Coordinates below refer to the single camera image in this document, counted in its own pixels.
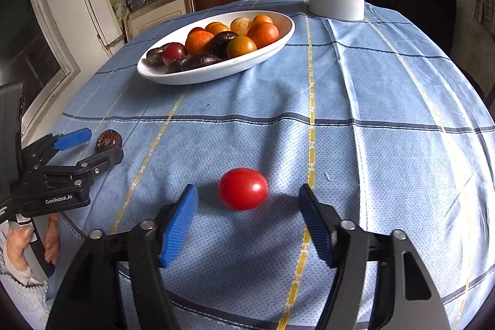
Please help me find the yellow-orange orange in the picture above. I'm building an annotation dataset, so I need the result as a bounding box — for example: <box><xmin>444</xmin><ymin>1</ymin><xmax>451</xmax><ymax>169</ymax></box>
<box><xmin>226</xmin><ymin>36</ymin><xmax>258</xmax><ymax>59</ymax></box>

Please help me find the blue checked tablecloth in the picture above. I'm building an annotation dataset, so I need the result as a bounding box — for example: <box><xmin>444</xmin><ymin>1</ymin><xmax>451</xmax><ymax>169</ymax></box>
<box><xmin>48</xmin><ymin>0</ymin><xmax>495</xmax><ymax>330</ymax></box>

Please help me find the bumpy mandarin orange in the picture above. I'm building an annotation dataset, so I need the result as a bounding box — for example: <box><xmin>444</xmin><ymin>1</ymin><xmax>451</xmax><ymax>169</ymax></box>
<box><xmin>184</xmin><ymin>30</ymin><xmax>215</xmax><ymax>56</ymax></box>

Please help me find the white trim strip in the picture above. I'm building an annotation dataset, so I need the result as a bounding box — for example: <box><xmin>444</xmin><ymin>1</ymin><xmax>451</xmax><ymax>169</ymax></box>
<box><xmin>75</xmin><ymin>0</ymin><xmax>127</xmax><ymax>57</ymax></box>

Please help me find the pale yellow round fruit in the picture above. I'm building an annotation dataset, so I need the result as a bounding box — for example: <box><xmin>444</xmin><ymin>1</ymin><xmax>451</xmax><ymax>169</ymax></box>
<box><xmin>230</xmin><ymin>17</ymin><xmax>253</xmax><ymax>37</ymax></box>

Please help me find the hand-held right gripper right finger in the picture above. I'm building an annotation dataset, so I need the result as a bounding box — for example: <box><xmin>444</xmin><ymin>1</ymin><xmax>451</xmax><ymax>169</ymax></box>
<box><xmin>298</xmin><ymin>183</ymin><xmax>451</xmax><ymax>330</ymax></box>

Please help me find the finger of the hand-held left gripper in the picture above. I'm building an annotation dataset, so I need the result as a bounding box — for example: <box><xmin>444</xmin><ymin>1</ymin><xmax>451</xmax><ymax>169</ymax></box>
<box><xmin>42</xmin><ymin>148</ymin><xmax>125</xmax><ymax>188</ymax></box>
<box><xmin>22</xmin><ymin>128</ymin><xmax>93</xmax><ymax>169</ymax></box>

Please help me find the light wooden framed panel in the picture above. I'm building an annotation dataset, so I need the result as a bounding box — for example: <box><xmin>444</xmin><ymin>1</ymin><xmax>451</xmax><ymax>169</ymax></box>
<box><xmin>123</xmin><ymin>0</ymin><xmax>195</xmax><ymax>41</ymax></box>

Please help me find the bright red tomato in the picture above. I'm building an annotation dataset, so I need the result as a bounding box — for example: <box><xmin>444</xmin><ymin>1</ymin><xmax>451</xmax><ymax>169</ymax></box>
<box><xmin>218</xmin><ymin>167</ymin><xmax>269</xmax><ymax>212</ymax></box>

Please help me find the person's left hand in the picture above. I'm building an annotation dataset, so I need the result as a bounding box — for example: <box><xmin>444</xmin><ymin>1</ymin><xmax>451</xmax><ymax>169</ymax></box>
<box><xmin>0</xmin><ymin>216</ymin><xmax>61</xmax><ymax>289</ymax></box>

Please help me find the white framed window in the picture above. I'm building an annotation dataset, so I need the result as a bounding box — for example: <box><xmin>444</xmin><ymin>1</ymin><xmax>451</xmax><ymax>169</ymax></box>
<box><xmin>0</xmin><ymin>0</ymin><xmax>80</xmax><ymax>135</ymax></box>

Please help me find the white oval plate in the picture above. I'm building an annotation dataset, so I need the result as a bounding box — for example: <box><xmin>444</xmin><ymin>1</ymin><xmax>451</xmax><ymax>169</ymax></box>
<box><xmin>137</xmin><ymin>10</ymin><xmax>295</xmax><ymax>86</ymax></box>

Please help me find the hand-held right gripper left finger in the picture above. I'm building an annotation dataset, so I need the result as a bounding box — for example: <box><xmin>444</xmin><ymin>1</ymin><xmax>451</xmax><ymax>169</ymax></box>
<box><xmin>45</xmin><ymin>184</ymin><xmax>199</xmax><ymax>330</ymax></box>

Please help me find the person's left forearm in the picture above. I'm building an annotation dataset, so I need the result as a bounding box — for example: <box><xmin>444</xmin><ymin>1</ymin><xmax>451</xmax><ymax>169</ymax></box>
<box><xmin>0</xmin><ymin>266</ymin><xmax>50</xmax><ymax>330</ymax></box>

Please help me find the large orange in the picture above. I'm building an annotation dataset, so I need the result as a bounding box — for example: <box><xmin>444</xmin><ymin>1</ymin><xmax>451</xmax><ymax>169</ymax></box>
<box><xmin>246</xmin><ymin>22</ymin><xmax>280</xmax><ymax>49</ymax></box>

